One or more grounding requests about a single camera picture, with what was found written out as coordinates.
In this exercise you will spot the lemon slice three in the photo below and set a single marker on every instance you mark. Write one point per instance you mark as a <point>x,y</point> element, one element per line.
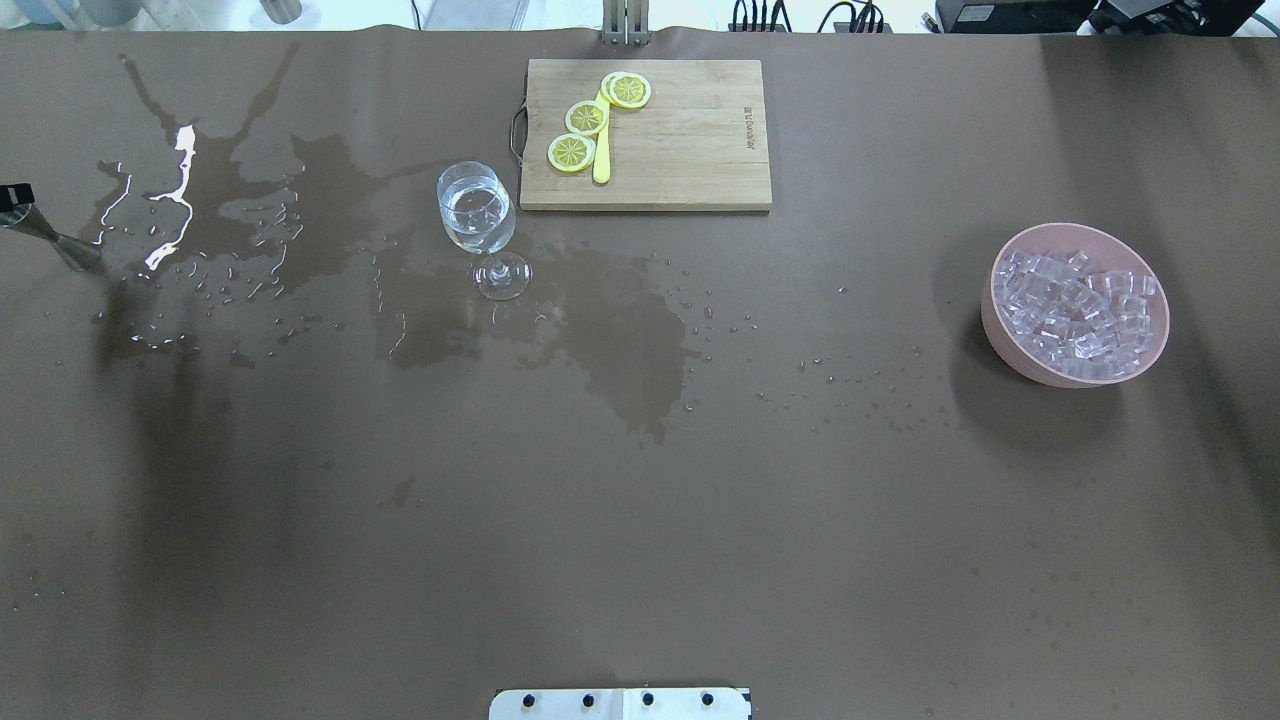
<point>627,90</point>

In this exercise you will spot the clear wine glass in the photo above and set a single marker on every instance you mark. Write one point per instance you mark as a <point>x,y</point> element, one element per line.
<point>477,217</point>

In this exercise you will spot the wooden cutting board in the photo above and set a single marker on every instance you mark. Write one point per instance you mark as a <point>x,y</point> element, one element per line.
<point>700,144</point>

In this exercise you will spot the steel jigger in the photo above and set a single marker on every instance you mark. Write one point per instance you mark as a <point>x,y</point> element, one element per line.
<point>27,219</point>

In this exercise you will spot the lemon slice one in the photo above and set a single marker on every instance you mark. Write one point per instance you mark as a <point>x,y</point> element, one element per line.
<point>571,152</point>

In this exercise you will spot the lemon slice two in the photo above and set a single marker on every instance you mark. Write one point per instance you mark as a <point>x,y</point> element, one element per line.
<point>587,118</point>

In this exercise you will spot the white pedestal column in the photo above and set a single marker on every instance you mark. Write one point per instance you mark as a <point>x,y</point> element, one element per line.
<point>623,703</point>

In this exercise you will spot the grey usb hub right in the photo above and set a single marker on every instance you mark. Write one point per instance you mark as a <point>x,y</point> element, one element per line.
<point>855,18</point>

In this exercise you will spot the aluminium frame post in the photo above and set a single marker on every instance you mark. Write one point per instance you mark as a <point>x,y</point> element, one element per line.
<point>626,23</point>

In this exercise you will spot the pile of clear ice cubes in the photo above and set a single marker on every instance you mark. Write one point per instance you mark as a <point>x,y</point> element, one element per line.
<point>1077,318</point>

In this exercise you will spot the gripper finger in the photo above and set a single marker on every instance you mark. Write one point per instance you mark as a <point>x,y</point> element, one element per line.
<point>12,196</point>

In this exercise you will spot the yellow plastic stick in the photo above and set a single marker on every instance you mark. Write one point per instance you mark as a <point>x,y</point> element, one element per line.
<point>601,170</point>

